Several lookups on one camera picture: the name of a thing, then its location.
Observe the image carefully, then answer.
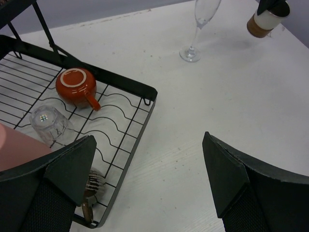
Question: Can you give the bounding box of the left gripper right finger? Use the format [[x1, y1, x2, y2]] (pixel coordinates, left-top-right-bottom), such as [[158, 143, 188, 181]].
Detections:
[[202, 132, 309, 232]]

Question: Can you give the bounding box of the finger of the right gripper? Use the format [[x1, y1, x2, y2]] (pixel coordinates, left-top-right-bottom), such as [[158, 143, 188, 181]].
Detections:
[[257, 0, 285, 15]]

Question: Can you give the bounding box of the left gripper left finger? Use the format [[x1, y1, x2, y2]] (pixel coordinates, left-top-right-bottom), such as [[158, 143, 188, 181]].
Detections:
[[0, 135, 97, 232]]

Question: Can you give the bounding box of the white and brown tumbler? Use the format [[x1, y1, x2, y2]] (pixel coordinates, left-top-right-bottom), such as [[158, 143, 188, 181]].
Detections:
[[247, 1, 291, 38]]

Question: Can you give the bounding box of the clear champagne flute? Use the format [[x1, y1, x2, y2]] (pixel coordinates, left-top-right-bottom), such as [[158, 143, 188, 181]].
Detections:
[[179, 0, 221, 63]]

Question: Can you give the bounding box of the pink plastic cup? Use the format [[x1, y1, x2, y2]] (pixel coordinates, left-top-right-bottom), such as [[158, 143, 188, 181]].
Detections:
[[0, 124, 52, 171]]

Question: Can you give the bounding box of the clear faceted glass tumbler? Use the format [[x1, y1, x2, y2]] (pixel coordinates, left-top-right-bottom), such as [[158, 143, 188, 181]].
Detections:
[[29, 105, 75, 147]]

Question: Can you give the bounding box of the orange ceramic cup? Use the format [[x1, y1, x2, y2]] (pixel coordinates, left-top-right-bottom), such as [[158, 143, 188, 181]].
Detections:
[[56, 68, 101, 111]]

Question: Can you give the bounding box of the black wire dish rack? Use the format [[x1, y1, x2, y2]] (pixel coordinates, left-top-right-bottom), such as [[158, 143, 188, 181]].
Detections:
[[0, 0, 157, 229]]

